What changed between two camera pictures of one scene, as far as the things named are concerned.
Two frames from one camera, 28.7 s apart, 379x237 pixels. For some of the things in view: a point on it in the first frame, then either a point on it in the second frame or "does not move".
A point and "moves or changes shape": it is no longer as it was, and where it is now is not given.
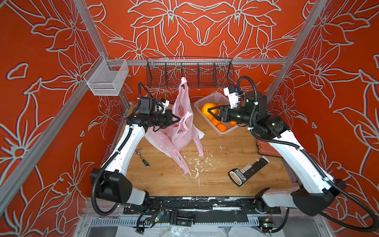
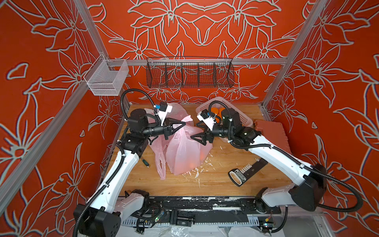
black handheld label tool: [239, 177] does not move
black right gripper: [219, 107] -> [206, 135]
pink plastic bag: [173, 140] moves or changes shape
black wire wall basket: [166, 72] does not move
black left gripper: [169, 115] -> [169, 129]
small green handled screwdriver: [144, 162] does not move
